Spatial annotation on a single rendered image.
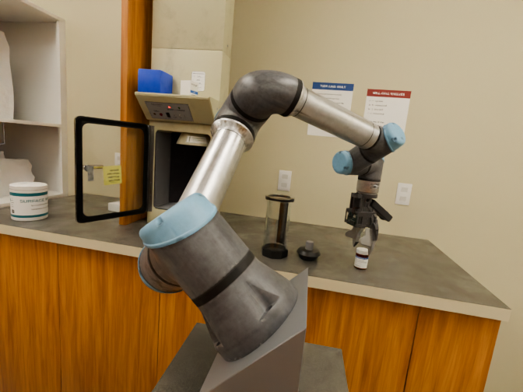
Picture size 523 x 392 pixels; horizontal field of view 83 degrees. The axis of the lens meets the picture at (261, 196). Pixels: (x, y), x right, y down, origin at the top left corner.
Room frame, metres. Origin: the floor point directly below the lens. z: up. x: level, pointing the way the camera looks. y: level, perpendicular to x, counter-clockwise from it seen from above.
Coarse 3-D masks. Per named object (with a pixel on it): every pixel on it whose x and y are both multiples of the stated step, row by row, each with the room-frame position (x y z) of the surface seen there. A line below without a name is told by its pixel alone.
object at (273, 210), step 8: (272, 208) 1.04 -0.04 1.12; (280, 208) 1.04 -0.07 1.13; (288, 208) 1.05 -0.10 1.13; (272, 216) 1.04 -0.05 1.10; (280, 216) 1.04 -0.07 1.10; (288, 216) 1.05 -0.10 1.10; (272, 224) 1.04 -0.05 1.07; (280, 224) 1.04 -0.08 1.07; (288, 224) 1.06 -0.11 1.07; (264, 232) 1.08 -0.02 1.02; (272, 232) 1.04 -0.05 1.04; (280, 232) 1.04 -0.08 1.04; (288, 232) 1.07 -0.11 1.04; (264, 240) 1.07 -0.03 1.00; (272, 240) 1.04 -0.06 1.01; (280, 240) 1.04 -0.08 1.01; (272, 248) 1.04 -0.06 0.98; (280, 248) 1.04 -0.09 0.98
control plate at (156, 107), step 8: (152, 104) 1.26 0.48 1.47; (160, 104) 1.25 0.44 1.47; (168, 104) 1.24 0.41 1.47; (176, 104) 1.23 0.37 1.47; (184, 104) 1.22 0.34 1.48; (152, 112) 1.29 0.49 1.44; (160, 112) 1.28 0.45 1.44; (168, 112) 1.27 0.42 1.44; (176, 112) 1.26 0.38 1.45; (184, 112) 1.25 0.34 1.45; (184, 120) 1.28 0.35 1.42; (192, 120) 1.27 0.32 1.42
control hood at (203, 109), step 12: (144, 96) 1.24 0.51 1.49; (156, 96) 1.22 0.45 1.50; (168, 96) 1.21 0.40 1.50; (180, 96) 1.20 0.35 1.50; (192, 96) 1.19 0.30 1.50; (204, 96) 1.18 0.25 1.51; (144, 108) 1.28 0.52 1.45; (192, 108) 1.23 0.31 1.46; (204, 108) 1.22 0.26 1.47; (216, 108) 1.27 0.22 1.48; (156, 120) 1.32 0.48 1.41; (168, 120) 1.30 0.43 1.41; (204, 120) 1.26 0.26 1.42
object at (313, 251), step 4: (308, 240) 1.08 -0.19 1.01; (308, 244) 1.06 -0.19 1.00; (312, 244) 1.06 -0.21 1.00; (300, 248) 1.07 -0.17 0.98; (304, 248) 1.08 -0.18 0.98; (308, 248) 1.06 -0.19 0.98; (312, 248) 1.07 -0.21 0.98; (316, 248) 1.09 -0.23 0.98; (300, 252) 1.05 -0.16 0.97; (304, 252) 1.04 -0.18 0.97; (308, 252) 1.04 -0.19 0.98; (312, 252) 1.04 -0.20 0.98; (316, 252) 1.05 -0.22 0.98; (300, 256) 1.06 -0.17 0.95; (304, 256) 1.04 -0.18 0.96; (308, 256) 1.03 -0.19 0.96; (312, 256) 1.03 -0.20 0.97; (316, 256) 1.04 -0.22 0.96; (304, 260) 1.05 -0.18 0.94; (308, 260) 1.04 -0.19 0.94; (312, 260) 1.04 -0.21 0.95
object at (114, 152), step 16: (96, 128) 1.13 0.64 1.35; (112, 128) 1.19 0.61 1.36; (128, 128) 1.25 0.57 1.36; (96, 144) 1.13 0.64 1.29; (112, 144) 1.19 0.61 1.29; (128, 144) 1.25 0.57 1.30; (96, 160) 1.13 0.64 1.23; (112, 160) 1.19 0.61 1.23; (128, 160) 1.25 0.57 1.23; (96, 176) 1.13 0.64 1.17; (112, 176) 1.19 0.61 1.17; (128, 176) 1.25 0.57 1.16; (96, 192) 1.13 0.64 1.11; (112, 192) 1.19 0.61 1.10; (128, 192) 1.25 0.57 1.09; (96, 208) 1.13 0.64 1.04; (112, 208) 1.19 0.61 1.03; (128, 208) 1.25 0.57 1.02
